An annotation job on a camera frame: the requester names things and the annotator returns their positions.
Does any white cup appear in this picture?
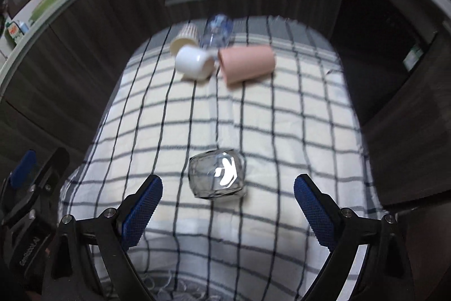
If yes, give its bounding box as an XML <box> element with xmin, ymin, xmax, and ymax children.
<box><xmin>175</xmin><ymin>46</ymin><xmax>218</xmax><ymax>82</ymax></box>

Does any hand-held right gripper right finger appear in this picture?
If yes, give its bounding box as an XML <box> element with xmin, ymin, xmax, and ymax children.
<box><xmin>293</xmin><ymin>173</ymin><xmax>416</xmax><ymax>301</ymax></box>

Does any white carton with orange label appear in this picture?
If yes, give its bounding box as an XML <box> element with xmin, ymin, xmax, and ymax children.
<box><xmin>4</xmin><ymin>19</ymin><xmax>29</xmax><ymax>47</ymax></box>

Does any dark wooden cabinet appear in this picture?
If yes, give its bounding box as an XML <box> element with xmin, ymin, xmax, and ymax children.
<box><xmin>0</xmin><ymin>0</ymin><xmax>451</xmax><ymax>217</ymax></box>

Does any clear bluish plastic cup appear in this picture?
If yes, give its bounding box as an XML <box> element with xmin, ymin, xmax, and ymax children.
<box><xmin>199</xmin><ymin>14</ymin><xmax>235</xmax><ymax>49</ymax></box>

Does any pink cup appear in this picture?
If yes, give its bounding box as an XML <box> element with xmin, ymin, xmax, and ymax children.
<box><xmin>217</xmin><ymin>45</ymin><xmax>277</xmax><ymax>86</ymax></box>

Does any beige ribbed cup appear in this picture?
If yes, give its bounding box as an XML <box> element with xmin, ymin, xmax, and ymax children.
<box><xmin>169</xmin><ymin>22</ymin><xmax>200</xmax><ymax>57</ymax></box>

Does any green and white box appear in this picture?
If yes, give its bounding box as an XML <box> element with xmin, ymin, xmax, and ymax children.
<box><xmin>402</xmin><ymin>43</ymin><xmax>425</xmax><ymax>72</ymax></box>

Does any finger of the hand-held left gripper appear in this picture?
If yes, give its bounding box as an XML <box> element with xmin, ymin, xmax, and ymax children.
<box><xmin>0</xmin><ymin>150</ymin><xmax>38</xmax><ymax>208</ymax></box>
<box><xmin>2</xmin><ymin>147</ymin><xmax>70</xmax><ymax>229</ymax></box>

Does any clear glass cup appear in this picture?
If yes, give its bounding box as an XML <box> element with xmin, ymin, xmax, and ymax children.
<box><xmin>188</xmin><ymin>148</ymin><xmax>247</xmax><ymax>200</ymax></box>

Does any checked white cloth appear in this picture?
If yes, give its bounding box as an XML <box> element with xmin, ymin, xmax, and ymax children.
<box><xmin>57</xmin><ymin>15</ymin><xmax>384</xmax><ymax>301</ymax></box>

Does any green flat container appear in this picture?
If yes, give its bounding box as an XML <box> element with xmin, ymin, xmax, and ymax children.
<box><xmin>29</xmin><ymin>0</ymin><xmax>68</xmax><ymax>23</ymax></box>

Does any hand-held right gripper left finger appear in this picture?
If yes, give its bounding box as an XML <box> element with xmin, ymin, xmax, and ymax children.
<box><xmin>42</xmin><ymin>174</ymin><xmax>164</xmax><ymax>301</ymax></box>

